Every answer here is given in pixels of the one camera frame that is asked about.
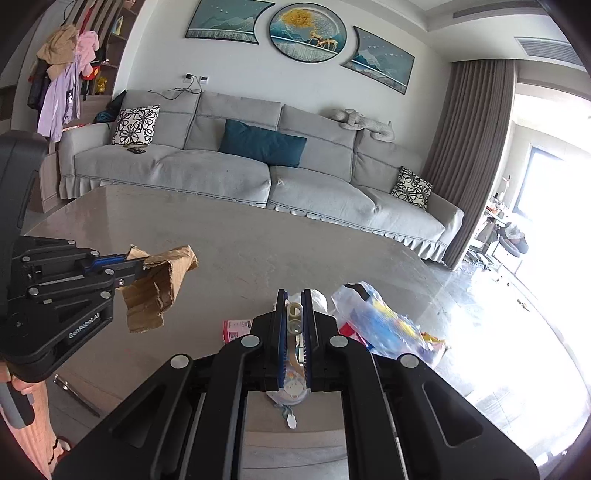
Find clear bag of trash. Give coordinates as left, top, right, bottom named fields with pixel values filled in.
left=332, top=281, right=448, bottom=368

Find pink paper box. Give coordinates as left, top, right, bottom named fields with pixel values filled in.
left=221, top=319, right=252, bottom=344

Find torn brown cardboard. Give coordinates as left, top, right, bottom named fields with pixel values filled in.
left=119, top=245, right=198, bottom=333

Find round cartoon keychain pouch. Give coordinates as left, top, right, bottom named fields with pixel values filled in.
left=266, top=300, right=308, bottom=430

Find person's left hand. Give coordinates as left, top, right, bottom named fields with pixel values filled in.
left=0, top=362, right=35, bottom=430

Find grey fabric sofa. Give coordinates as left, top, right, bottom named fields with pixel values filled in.
left=58, top=90, right=464, bottom=262

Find floral cushion near outlet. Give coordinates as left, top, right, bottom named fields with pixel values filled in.
left=111, top=105, right=160, bottom=146

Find floral cushion near curtain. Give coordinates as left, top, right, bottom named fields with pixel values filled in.
left=391, top=166, right=433, bottom=210

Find teal cushion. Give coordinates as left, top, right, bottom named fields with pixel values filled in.
left=218, top=119, right=308, bottom=168

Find white desk with items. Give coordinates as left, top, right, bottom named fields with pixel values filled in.
left=476, top=175, right=512, bottom=256

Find grey plush toy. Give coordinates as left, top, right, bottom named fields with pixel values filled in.
left=331, top=109, right=394, bottom=143

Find hanging clothes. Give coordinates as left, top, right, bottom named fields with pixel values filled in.
left=27, top=24, right=100, bottom=143

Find office chair with clothes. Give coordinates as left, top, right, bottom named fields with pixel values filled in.
left=493, top=222, right=529, bottom=273

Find grey-brown curtain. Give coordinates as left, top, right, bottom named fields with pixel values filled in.
left=424, top=60, right=517, bottom=269

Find wall outlet with cable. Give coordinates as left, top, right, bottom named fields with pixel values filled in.
left=150, top=73, right=209, bottom=101

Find right teal wall panel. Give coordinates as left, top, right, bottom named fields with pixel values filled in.
left=342, top=26, right=415, bottom=95

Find teal wall panel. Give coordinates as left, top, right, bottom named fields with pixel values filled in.
left=342, top=26, right=415, bottom=95
left=185, top=0, right=274, bottom=45

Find round deer wall painting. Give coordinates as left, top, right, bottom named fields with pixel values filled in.
left=269, top=3, right=348, bottom=64

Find left teal wall panel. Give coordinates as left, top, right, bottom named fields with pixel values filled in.
left=185, top=0, right=274, bottom=45

